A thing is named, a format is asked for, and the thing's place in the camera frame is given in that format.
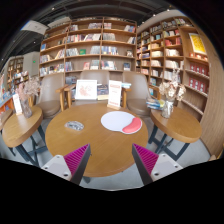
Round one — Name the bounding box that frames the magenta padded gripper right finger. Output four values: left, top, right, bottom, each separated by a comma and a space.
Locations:
132, 144, 182, 185

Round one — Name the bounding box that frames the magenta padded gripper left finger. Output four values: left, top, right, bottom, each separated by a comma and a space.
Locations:
42, 144, 91, 185

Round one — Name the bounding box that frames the white mouse pad red rest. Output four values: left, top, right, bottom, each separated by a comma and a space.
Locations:
101, 111, 142, 134

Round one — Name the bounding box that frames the round wooden right side table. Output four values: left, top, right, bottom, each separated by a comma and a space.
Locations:
147, 105, 203, 162

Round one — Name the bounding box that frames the round wooden table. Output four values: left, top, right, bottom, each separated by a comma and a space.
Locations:
1, 105, 47, 167
147, 105, 203, 162
45, 103, 148, 177

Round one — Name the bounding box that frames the round wooden centre table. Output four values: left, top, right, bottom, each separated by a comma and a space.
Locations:
45, 103, 148, 177

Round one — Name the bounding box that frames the stack of books right table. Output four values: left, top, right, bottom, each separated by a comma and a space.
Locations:
146, 98, 165, 110

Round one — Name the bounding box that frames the round wooden left side table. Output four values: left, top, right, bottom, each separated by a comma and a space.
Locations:
1, 105, 47, 167

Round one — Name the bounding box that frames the beige leather left armchair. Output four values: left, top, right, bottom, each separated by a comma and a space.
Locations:
37, 73, 67, 119

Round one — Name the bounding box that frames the beige leather right armchair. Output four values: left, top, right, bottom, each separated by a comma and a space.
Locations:
122, 71, 151, 117

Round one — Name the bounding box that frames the white framed picture card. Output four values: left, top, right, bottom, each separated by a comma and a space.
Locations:
75, 80, 97, 100

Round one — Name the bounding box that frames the white sign on left table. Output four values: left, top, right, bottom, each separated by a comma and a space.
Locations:
13, 94, 22, 115

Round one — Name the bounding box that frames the glass vase dried flowers right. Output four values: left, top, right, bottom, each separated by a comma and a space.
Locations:
159, 68, 186, 119

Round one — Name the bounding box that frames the dark book on chair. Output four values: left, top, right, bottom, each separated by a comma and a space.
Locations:
97, 84, 109, 100

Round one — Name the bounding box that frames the white red standing sign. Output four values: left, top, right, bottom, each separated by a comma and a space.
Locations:
107, 80, 122, 109

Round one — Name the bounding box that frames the vase dried flowers left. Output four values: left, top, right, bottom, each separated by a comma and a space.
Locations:
15, 77, 40, 118

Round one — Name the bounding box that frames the far left wooden bookshelf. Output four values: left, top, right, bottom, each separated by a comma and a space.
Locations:
7, 56, 29, 89

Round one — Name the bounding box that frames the large wooden back bookshelf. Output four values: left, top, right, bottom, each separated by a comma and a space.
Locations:
39, 16, 137, 78

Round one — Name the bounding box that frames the yellow poster on shelf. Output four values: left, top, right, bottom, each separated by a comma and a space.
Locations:
189, 33, 207, 55

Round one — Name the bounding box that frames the wooden right wall bookshelf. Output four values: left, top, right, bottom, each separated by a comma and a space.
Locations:
136, 14, 224, 156

